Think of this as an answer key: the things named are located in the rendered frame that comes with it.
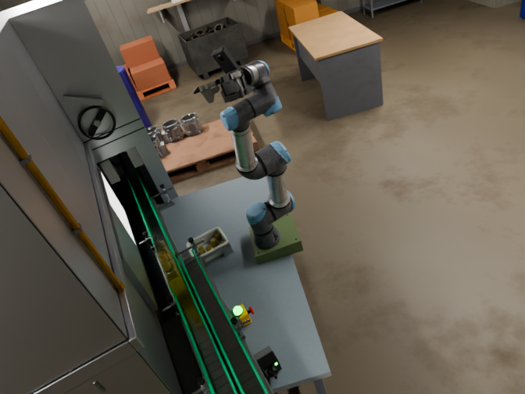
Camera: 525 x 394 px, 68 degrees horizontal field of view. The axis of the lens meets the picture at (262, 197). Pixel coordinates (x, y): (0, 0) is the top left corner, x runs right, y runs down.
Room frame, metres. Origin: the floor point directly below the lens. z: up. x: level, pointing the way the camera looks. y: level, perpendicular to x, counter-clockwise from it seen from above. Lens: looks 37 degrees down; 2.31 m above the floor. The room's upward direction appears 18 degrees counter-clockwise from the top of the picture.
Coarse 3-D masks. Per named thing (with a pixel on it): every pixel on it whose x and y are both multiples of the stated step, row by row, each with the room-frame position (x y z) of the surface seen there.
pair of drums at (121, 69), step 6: (120, 66) 5.76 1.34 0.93; (120, 72) 5.51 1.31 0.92; (126, 72) 5.63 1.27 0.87; (126, 78) 5.54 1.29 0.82; (126, 84) 5.48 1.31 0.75; (132, 84) 5.65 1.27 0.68; (132, 90) 5.55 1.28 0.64; (132, 96) 5.49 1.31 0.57; (138, 102) 5.56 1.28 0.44; (138, 108) 5.50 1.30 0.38; (144, 114) 5.56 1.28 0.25; (144, 120) 5.49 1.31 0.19; (150, 126) 5.58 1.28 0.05
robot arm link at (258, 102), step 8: (256, 88) 1.32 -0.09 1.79; (264, 88) 1.31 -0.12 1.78; (272, 88) 1.32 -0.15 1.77; (256, 96) 1.30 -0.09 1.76; (264, 96) 1.30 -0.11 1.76; (272, 96) 1.30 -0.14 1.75; (256, 104) 1.28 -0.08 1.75; (264, 104) 1.28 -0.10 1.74; (272, 104) 1.29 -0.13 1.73; (280, 104) 1.30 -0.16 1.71; (256, 112) 1.27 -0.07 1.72; (264, 112) 1.29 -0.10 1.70; (272, 112) 1.28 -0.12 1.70
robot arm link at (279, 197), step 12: (276, 144) 1.51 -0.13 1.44; (264, 156) 1.46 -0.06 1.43; (276, 156) 1.46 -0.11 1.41; (288, 156) 1.47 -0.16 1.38; (264, 168) 1.43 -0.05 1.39; (276, 168) 1.45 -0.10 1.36; (276, 180) 1.51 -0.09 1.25; (276, 192) 1.55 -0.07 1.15; (288, 192) 1.66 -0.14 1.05; (276, 204) 1.59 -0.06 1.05; (288, 204) 1.59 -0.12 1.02; (276, 216) 1.58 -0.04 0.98
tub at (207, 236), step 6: (216, 228) 1.81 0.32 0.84; (204, 234) 1.80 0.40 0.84; (210, 234) 1.80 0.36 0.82; (222, 234) 1.75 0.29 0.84; (198, 240) 1.78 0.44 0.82; (204, 240) 1.79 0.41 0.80; (222, 240) 1.77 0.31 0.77; (198, 246) 1.77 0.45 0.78; (204, 246) 1.77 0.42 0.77; (216, 246) 1.74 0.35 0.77; (210, 252) 1.63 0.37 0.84
